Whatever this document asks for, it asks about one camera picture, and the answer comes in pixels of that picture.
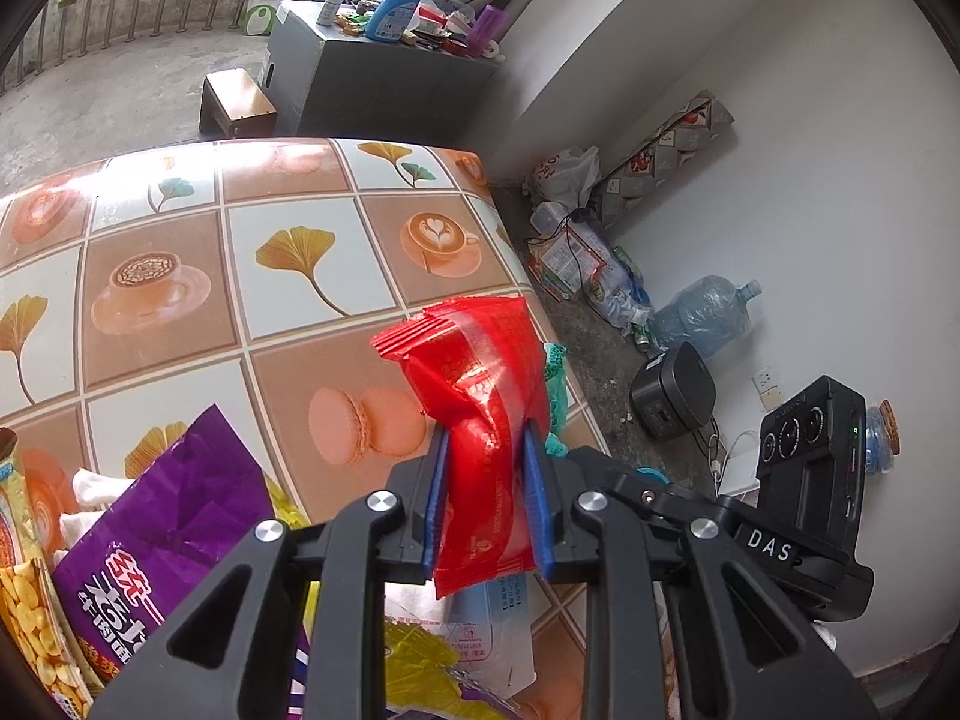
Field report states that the wall socket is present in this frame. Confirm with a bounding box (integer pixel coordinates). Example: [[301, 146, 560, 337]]
[[752, 367, 784, 413]]

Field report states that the grey cabinet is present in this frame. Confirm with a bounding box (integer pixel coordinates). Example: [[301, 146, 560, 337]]
[[260, 0, 498, 146]]

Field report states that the purple snack bag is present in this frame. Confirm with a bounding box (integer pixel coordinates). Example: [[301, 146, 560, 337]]
[[52, 406, 308, 683]]

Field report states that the patterned tablecloth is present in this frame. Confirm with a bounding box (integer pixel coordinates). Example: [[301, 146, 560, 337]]
[[2, 138, 599, 718]]

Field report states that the black rice cooker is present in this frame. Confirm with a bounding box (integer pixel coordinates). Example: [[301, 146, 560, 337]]
[[630, 341, 716, 442]]

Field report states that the patterned rolled mat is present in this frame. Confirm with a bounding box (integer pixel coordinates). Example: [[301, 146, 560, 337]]
[[589, 91, 734, 227]]

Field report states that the white green paper bag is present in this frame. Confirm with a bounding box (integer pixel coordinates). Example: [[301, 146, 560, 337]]
[[239, 0, 286, 37]]

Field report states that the blue white box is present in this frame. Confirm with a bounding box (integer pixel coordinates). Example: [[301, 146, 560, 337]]
[[444, 574, 535, 699]]

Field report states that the empty water jug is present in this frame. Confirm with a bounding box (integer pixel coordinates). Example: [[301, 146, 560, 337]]
[[647, 275, 761, 359]]

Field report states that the yellow snack bag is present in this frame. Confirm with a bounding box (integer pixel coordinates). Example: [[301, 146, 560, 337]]
[[2, 427, 98, 718]]

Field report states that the white water dispenser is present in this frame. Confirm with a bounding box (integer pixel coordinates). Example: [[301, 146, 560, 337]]
[[711, 431, 760, 497]]

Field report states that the white plastic bag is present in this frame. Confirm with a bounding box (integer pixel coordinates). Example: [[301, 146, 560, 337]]
[[524, 146, 601, 211]]

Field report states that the red snack wrapper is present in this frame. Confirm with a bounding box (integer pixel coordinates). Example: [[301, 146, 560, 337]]
[[370, 296, 550, 598]]

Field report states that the purple cup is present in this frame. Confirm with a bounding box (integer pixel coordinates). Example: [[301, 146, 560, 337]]
[[466, 5, 506, 57]]

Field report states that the blue detergent bottle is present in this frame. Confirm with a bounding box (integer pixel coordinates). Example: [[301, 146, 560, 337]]
[[364, 0, 420, 44]]

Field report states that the pile of floor trash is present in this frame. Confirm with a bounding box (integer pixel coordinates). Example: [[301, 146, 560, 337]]
[[527, 202, 651, 337]]

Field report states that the small wooden stool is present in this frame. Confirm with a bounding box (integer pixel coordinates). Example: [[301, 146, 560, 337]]
[[199, 68, 277, 140]]

